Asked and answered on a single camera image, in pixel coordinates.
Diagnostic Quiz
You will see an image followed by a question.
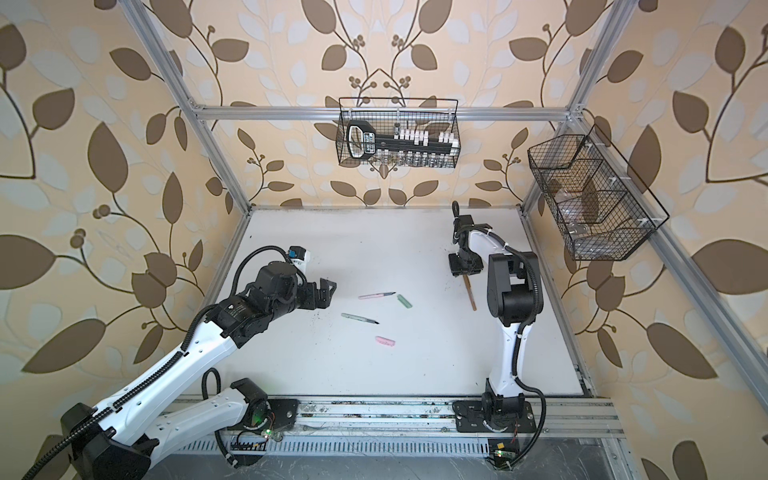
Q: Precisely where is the black wire basket wall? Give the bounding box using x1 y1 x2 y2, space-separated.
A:
527 125 669 261
335 95 462 169

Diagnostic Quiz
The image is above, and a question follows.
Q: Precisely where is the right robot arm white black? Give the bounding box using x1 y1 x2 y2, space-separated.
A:
448 201 547 471

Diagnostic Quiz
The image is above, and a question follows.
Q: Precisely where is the black wire basket back wall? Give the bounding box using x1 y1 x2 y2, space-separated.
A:
335 95 462 169

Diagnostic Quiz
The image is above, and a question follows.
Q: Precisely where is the aluminium frame back bar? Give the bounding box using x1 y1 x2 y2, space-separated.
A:
191 105 571 123

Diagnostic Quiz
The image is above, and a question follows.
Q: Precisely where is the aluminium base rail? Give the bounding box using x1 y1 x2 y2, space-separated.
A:
161 394 628 460

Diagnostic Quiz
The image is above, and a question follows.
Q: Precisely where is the pink pen cap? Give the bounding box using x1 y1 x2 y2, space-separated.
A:
375 336 396 347

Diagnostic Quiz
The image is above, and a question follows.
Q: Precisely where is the black wire basket right wall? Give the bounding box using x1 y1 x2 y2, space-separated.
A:
527 125 669 261

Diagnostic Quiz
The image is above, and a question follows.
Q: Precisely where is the green pen cap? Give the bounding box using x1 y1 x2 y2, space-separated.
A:
397 294 413 309

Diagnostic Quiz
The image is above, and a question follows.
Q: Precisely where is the green pen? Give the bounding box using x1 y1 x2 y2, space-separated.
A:
341 313 380 325

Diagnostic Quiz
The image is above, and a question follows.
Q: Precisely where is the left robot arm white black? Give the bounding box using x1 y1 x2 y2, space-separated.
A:
24 245 337 479

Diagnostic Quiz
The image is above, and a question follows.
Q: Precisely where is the brown pen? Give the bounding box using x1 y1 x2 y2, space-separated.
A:
462 275 477 311

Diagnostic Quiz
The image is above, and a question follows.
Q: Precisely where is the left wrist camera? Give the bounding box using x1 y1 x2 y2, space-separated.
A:
287 246 311 273

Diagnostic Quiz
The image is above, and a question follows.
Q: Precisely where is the black tool in basket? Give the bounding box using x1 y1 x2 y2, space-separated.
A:
341 120 461 160

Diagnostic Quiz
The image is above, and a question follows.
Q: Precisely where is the pink pen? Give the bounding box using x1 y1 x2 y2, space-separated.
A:
357 291 397 300

